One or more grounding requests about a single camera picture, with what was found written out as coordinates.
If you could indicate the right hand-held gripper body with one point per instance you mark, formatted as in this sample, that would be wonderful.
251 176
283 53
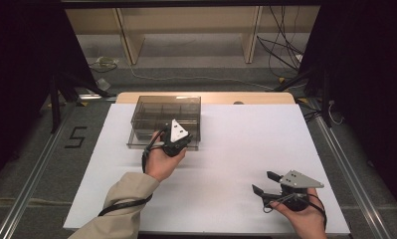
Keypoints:
298 181

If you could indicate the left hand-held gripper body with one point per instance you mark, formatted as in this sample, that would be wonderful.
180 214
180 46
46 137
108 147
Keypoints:
178 132

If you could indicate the smoky transparent drawer box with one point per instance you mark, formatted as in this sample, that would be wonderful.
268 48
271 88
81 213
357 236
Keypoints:
153 113

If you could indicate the person's left hand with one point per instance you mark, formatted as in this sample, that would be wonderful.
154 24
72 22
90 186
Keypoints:
161 164

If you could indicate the person's right hand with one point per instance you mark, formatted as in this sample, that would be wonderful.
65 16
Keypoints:
308 222

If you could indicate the white table mat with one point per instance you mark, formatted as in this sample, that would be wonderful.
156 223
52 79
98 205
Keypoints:
239 149

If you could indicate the black tripod stand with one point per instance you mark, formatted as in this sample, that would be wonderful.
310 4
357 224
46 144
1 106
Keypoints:
325 96
55 106

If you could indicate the light wooden shelf unit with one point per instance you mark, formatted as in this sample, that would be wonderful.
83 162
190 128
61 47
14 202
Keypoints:
136 46

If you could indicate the black curtain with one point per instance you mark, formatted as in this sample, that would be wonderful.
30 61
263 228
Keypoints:
368 83
20 66

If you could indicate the aluminium floor rail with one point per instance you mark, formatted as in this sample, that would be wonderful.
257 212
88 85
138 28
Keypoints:
348 172
30 186

